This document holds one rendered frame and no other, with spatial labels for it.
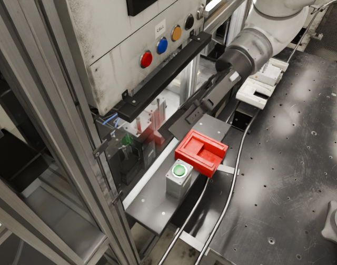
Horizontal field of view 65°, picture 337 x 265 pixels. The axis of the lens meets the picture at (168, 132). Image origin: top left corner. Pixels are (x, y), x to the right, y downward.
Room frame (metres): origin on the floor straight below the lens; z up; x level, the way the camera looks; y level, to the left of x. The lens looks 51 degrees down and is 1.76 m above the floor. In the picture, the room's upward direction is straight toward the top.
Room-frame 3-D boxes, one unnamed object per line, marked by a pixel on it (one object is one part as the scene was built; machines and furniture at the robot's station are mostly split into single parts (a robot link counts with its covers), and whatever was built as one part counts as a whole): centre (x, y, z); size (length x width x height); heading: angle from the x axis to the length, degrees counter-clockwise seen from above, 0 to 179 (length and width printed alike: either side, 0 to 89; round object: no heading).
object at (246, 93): (1.06, -0.49, 0.84); 0.36 x 0.14 x 0.10; 147
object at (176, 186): (0.43, -0.03, 0.97); 0.08 x 0.08 x 0.12; 57
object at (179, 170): (0.43, -0.03, 1.03); 0.04 x 0.04 x 0.02
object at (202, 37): (0.52, 0.00, 1.37); 0.36 x 0.04 x 0.04; 147
